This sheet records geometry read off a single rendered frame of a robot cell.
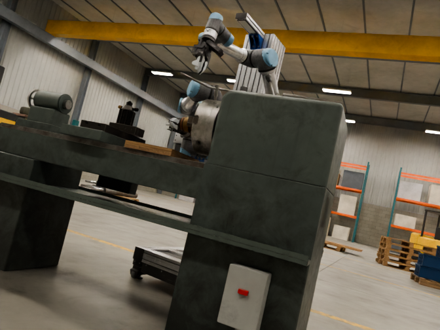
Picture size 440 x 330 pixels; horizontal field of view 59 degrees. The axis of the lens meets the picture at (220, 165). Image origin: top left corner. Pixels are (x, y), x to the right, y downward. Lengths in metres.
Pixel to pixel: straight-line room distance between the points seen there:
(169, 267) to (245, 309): 1.10
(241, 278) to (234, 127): 0.71
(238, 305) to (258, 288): 0.12
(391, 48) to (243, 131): 11.27
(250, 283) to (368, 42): 11.75
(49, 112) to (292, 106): 1.61
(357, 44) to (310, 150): 11.38
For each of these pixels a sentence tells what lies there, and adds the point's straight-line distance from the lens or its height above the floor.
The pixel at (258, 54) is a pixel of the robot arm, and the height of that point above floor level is 1.64.
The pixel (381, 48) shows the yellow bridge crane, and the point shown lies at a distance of 13.01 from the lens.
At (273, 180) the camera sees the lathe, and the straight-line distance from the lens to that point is 1.83.
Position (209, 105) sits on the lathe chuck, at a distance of 2.12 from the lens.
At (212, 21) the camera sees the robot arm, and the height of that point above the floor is 1.61.
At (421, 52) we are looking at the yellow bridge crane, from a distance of 12.96.
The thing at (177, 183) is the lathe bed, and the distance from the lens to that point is 2.05.
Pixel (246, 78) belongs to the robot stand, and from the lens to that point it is 3.12.
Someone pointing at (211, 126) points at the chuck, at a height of 1.06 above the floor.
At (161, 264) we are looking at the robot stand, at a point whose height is 0.17.
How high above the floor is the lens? 0.71
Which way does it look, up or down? 5 degrees up
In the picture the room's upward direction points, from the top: 13 degrees clockwise
